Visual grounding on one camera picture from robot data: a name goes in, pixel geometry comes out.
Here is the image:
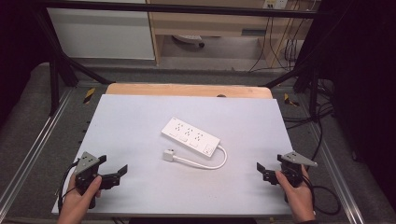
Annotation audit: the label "white cabinet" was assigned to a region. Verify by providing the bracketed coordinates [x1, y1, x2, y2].
[46, 0, 156, 61]

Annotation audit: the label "white power strip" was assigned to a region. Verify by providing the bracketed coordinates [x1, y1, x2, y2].
[161, 117, 221, 159]

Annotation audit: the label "light wooden table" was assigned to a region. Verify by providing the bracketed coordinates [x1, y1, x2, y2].
[105, 82, 274, 100]

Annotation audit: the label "black curtain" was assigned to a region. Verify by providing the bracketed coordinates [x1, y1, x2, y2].
[0, 0, 52, 129]
[316, 0, 396, 214]

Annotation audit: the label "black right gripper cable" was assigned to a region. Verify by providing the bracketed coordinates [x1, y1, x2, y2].
[299, 166, 342, 217]

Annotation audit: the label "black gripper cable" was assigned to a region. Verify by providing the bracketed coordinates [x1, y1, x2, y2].
[57, 159, 80, 214]
[299, 166, 342, 217]

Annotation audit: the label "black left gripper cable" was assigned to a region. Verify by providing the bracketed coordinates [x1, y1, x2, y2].
[57, 159, 80, 214]

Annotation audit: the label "white plug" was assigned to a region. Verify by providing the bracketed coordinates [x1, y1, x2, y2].
[162, 148, 177, 162]

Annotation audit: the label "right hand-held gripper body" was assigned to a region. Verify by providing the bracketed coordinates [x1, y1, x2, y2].
[276, 150, 318, 203]

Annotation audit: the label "grey floor power strip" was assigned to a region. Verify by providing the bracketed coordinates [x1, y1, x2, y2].
[172, 34, 206, 49]

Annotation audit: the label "hanging black cables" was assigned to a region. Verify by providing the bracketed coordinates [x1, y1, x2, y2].
[247, 0, 304, 73]

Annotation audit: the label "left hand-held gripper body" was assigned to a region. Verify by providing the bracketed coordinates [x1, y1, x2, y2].
[73, 151, 110, 210]

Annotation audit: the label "black metal frame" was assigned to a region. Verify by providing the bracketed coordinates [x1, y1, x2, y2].
[33, 0, 331, 120]

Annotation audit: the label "white wall socket plate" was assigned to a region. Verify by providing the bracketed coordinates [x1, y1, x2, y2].
[262, 0, 290, 10]

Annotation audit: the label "light wooden desk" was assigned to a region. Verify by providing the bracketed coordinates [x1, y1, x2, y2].
[146, 0, 317, 67]

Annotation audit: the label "person's left hand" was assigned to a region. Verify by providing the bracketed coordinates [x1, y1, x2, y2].
[56, 175, 104, 224]

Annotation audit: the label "aluminium floor rail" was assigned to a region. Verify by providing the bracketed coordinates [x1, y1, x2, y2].
[306, 119, 366, 224]
[0, 88, 75, 213]

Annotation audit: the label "yellow black tape strip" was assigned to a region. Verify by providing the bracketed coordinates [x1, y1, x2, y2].
[82, 87, 97, 105]
[283, 92, 301, 107]

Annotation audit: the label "person's right hand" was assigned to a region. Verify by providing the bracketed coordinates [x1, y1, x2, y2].
[275, 169, 317, 224]

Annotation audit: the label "black floor cables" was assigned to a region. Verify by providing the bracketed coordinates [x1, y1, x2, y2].
[281, 77, 337, 162]

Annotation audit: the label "white power strip cable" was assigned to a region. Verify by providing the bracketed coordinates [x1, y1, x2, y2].
[173, 145, 229, 171]

